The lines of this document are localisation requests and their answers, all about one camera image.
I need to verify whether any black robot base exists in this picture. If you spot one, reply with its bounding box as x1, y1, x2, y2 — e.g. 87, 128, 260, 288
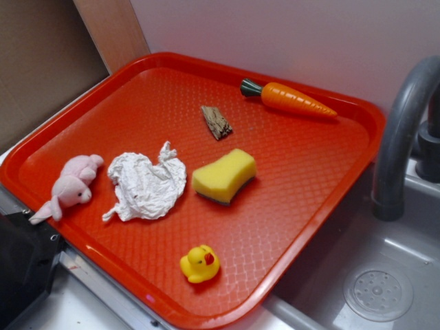
1, 210, 65, 329

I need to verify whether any grey toy sink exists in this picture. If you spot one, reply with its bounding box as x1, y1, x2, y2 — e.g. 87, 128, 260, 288
264, 161, 440, 330

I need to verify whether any pink plush bunny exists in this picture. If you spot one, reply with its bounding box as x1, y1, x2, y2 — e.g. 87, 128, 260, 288
29, 154, 104, 225

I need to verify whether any small wood piece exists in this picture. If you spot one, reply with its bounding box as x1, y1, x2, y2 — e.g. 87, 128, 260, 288
201, 105, 233, 141

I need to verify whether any orange plastic carrot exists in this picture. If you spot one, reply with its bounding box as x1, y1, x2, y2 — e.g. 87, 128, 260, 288
240, 78, 338, 118

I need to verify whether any yellow rubber duck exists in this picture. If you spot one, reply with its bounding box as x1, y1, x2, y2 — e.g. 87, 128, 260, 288
179, 245, 221, 284

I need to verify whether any yellow sponge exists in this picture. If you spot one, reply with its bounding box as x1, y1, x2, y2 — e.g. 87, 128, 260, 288
192, 148, 257, 205

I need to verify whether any wooden board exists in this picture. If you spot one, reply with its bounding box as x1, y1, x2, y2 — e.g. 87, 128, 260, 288
74, 0, 151, 74

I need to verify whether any red plastic tray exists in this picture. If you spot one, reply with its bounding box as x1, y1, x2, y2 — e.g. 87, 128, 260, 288
1, 53, 385, 329

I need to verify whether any brown cardboard panel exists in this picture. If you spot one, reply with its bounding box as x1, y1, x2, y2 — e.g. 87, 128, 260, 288
1, 1, 109, 152

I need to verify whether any crumpled white paper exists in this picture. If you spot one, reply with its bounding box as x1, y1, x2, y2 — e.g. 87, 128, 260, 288
102, 141, 187, 221

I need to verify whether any grey toy faucet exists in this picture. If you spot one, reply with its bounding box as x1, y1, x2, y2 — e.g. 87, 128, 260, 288
371, 55, 439, 221

